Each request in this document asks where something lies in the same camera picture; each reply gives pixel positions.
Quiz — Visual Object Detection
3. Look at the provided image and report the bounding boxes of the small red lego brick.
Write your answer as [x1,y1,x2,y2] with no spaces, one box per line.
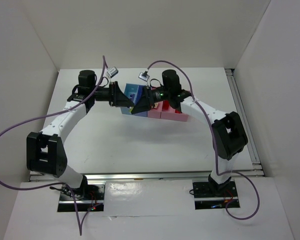
[162,100,173,113]

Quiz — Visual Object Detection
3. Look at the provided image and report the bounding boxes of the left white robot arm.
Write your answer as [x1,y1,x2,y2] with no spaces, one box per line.
[26,70,134,199]

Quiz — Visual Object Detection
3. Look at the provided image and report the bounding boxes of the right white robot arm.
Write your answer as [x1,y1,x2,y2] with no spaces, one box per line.
[131,69,248,194]

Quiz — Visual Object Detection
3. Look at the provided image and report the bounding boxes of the small pink bin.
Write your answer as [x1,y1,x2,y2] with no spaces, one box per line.
[147,87,163,119]

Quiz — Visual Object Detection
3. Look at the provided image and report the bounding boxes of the light blue bin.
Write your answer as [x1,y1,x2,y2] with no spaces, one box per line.
[121,83,144,115]

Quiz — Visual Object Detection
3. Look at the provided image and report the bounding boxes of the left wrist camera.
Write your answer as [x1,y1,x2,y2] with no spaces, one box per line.
[106,66,119,79]

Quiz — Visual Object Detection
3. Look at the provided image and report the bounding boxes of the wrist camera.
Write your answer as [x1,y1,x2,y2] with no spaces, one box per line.
[138,70,150,82]
[106,66,119,79]

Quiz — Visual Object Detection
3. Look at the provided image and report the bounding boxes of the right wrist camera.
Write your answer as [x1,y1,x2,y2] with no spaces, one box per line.
[138,70,150,82]

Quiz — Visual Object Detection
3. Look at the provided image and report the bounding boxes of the aluminium rail right side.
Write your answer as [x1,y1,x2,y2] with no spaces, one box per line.
[224,68,265,177]

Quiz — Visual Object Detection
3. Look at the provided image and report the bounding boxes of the aluminium rail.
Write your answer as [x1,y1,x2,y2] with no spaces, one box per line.
[29,169,265,182]
[224,68,265,177]

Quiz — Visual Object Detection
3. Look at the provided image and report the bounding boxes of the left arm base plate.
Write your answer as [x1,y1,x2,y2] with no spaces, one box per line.
[57,184,106,213]

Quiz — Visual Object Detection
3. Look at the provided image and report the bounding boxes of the aluminium rail front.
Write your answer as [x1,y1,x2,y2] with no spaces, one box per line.
[29,169,265,182]

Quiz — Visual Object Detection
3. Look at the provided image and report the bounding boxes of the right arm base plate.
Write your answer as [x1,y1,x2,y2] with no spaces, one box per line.
[189,181,240,210]

